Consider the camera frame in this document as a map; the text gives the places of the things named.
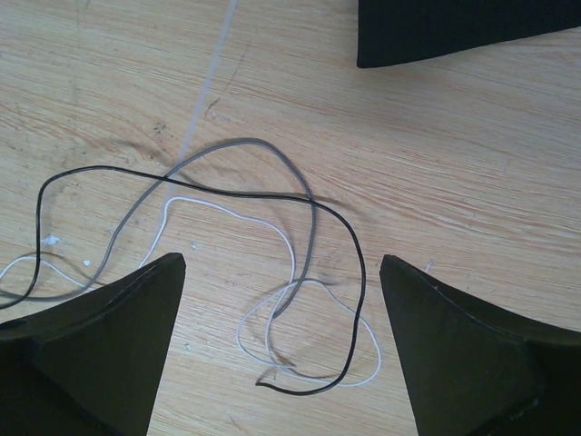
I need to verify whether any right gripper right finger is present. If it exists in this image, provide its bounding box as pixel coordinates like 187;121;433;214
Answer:
379;255;580;435

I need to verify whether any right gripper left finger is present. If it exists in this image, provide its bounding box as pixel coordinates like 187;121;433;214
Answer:
1;253;186;435

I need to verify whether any white thin wire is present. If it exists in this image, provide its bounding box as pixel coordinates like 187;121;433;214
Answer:
0;195;382;388

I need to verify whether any grey wire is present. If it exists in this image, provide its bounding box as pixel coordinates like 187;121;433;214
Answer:
0;137;318;318

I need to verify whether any black wire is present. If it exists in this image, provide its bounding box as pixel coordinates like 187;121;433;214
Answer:
0;164;367;397

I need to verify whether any clear zip tie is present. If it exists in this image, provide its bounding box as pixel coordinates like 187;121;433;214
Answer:
176;0;239;164

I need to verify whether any black cloth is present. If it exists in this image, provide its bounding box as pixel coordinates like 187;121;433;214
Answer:
357;0;580;68

